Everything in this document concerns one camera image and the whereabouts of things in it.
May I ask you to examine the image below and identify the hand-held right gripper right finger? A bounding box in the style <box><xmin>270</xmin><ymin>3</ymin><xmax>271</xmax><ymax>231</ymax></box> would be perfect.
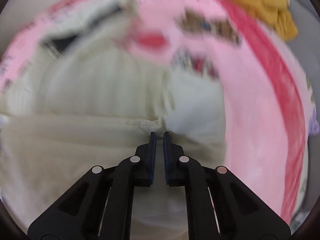
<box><xmin>163</xmin><ymin>131</ymin><xmax>292</xmax><ymax>240</ymax></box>

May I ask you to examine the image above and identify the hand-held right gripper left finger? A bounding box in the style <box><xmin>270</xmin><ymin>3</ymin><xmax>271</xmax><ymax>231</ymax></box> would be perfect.
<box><xmin>27</xmin><ymin>131</ymin><xmax>157</xmax><ymax>240</ymax></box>

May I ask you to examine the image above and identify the cream quilted jacket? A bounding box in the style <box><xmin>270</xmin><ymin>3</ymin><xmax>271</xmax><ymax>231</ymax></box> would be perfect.
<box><xmin>0</xmin><ymin>0</ymin><xmax>227</xmax><ymax>240</ymax></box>

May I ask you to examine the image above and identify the pink printed blanket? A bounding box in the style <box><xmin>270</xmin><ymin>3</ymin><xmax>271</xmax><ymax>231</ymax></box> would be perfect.
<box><xmin>0</xmin><ymin>0</ymin><xmax>313</xmax><ymax>228</ymax></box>

